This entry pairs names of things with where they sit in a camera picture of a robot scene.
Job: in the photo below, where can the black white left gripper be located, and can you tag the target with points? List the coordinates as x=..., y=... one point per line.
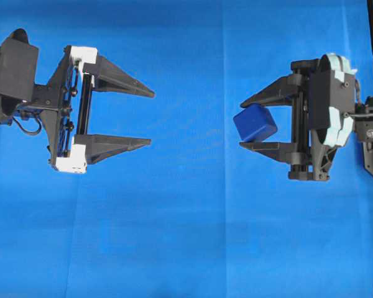
x=53, y=101

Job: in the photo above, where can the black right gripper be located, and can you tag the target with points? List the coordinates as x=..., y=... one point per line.
x=309, y=159

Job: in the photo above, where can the blue block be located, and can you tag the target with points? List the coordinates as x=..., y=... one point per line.
x=255, y=123

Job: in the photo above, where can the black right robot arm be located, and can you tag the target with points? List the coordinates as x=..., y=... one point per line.
x=362, y=126

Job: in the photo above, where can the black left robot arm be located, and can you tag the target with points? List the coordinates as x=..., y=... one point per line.
x=80, y=107

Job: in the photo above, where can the blue table cloth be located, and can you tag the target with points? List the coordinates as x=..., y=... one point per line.
x=193, y=214

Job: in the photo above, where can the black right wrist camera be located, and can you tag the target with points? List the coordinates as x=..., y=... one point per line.
x=332, y=91

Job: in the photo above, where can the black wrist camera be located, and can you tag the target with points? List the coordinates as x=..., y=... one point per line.
x=18, y=62
x=332, y=91

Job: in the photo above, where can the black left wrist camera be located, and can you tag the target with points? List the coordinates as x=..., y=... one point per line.
x=18, y=62

